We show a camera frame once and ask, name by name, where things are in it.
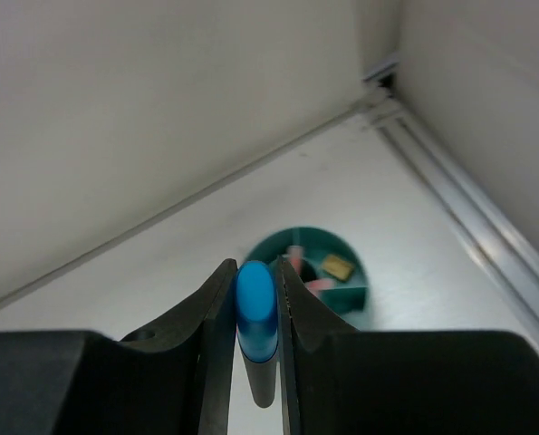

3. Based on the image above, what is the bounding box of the orange pen with white grip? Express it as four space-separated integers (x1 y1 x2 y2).
286 245 303 274

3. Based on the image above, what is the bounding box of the pink translucent pen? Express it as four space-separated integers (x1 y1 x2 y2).
304 278 336 297

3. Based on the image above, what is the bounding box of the aluminium side rail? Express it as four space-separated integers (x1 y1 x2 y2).
363 53 539 342

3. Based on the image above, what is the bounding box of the blue black highlighter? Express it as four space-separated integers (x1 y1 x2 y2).
234 261 278 409

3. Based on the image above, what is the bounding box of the small tan eraser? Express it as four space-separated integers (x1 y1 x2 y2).
321 254 355 282

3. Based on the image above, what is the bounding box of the teal round divided organizer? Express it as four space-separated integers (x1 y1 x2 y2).
245 227 372 330

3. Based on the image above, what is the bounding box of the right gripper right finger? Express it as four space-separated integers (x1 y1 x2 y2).
275 257 382 434

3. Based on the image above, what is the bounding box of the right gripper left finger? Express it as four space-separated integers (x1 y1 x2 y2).
120 259 237 434

